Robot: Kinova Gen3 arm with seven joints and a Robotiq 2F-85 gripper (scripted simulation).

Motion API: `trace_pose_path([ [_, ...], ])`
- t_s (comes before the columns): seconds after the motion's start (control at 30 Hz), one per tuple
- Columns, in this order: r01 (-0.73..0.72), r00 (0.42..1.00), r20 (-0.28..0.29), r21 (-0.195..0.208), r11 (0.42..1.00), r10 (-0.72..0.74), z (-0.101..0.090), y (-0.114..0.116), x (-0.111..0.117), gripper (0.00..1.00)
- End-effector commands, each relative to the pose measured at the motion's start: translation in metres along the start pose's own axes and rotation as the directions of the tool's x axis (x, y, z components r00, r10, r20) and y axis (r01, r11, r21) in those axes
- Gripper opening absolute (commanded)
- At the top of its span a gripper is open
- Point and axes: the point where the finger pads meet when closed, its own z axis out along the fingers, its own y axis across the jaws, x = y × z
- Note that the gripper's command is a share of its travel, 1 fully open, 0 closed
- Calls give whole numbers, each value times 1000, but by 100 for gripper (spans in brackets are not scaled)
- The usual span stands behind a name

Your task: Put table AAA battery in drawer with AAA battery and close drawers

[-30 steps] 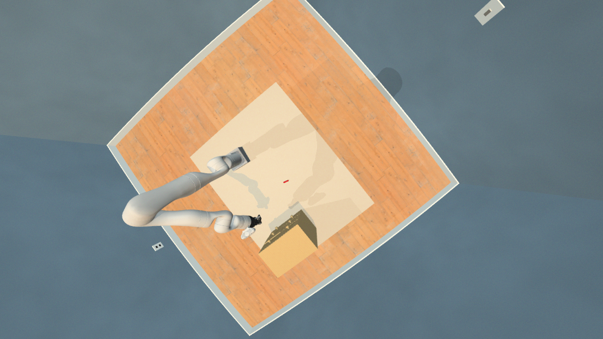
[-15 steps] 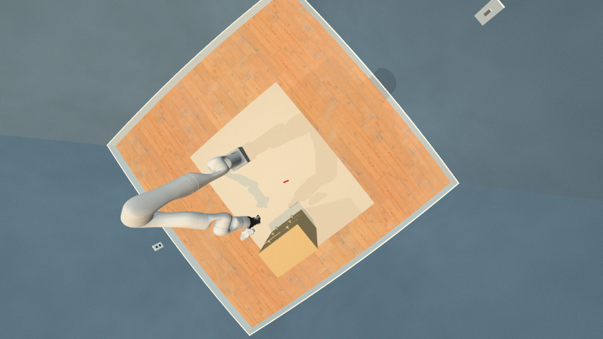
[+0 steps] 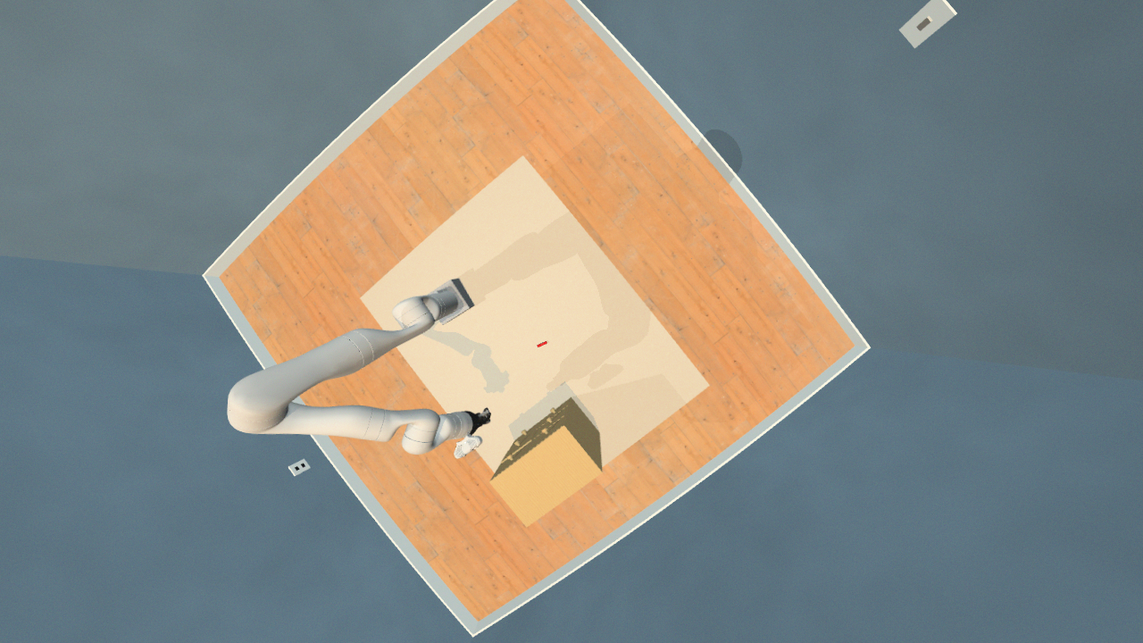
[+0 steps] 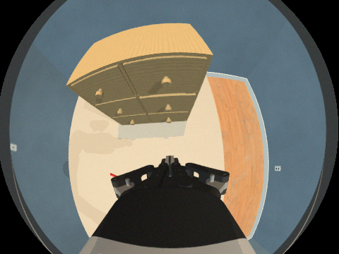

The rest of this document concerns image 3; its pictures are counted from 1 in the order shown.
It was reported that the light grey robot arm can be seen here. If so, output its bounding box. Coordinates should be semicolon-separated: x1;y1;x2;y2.
227;288;483;459

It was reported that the brown chest of drawers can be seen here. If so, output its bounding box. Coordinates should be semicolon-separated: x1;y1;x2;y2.
489;397;604;527

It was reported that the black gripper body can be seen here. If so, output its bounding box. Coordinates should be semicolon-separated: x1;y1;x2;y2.
463;411;483;435

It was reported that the tan wooden drawer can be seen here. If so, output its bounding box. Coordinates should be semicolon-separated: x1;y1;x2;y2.
510;421;541;449
539;399;570;427
493;442;531;479
528;416;565;452
501;431;536;463
536;405;568;437

